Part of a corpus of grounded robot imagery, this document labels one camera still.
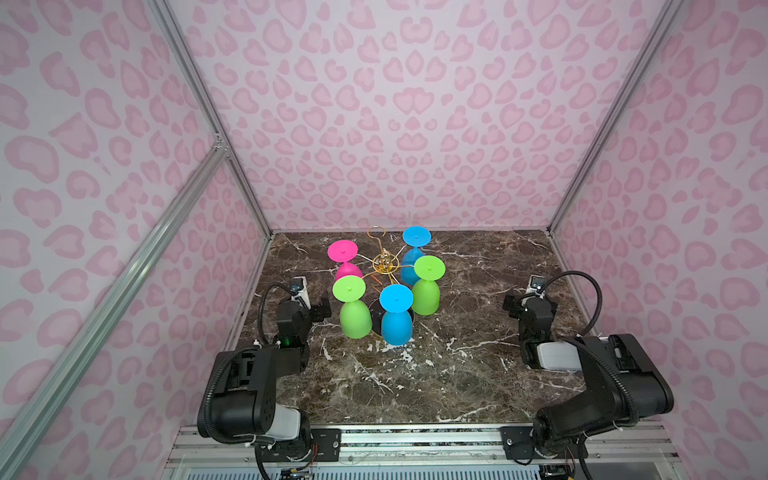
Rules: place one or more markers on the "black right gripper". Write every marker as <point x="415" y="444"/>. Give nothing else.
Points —
<point x="515" y="303"/>

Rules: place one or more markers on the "aluminium diagonal frame bar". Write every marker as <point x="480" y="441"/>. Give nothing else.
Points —
<point x="34" y="420"/>

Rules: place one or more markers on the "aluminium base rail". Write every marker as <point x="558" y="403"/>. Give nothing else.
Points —
<point x="476" y="451"/>

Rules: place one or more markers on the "blue wine glass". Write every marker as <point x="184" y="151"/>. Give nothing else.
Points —
<point x="397" y="324"/>
<point x="415" y="238"/>

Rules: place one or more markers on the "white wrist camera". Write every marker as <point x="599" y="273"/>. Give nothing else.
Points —
<point x="536" y="285"/>
<point x="299" y="291"/>

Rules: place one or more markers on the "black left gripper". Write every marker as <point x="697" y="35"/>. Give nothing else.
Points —
<point x="318" y="309"/>

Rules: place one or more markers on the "magenta plastic wine glass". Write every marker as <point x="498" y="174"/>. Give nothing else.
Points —
<point x="344" y="252"/>

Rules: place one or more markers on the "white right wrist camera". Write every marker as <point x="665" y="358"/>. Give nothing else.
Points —
<point x="536" y="285"/>

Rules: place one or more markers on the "blue wine glass front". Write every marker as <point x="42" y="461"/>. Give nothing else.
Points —
<point x="397" y="324"/>

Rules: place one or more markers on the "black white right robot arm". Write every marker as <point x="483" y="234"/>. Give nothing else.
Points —
<point x="622" y="385"/>

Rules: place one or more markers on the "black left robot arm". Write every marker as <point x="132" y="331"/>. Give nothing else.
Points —
<point x="239" y="404"/>

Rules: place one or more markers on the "blue wine glass back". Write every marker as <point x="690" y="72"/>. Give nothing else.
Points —
<point x="415" y="238"/>

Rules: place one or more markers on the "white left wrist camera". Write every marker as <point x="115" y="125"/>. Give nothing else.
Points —
<point x="299" y="291"/>

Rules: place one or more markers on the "green wine glass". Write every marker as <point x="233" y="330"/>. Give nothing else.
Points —
<point x="355" y="317"/>
<point x="426" y="291"/>

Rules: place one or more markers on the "gold wire glass rack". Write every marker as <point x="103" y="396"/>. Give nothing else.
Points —
<point x="383" y="269"/>

